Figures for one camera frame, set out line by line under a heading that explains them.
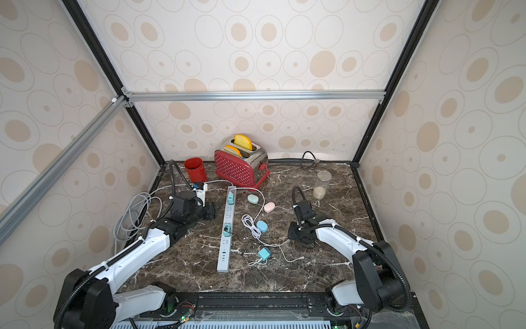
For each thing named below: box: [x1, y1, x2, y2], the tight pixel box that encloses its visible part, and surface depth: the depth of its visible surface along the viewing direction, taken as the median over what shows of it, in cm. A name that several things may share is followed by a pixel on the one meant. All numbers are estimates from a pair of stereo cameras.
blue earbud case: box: [256, 220, 269, 233], surface depth 94 cm
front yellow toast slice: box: [223, 144, 243, 158], surface depth 99 cm
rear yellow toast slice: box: [233, 134, 253, 151], surface depth 105 cm
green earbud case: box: [247, 193, 259, 205], surface depth 105 cm
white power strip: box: [216, 185, 237, 273], surface depth 89 cm
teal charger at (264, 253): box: [258, 246, 272, 262], surface depth 86 cm
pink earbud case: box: [263, 201, 276, 214], surface depth 101 cm
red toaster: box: [214, 137, 271, 192], surface depth 102 cm
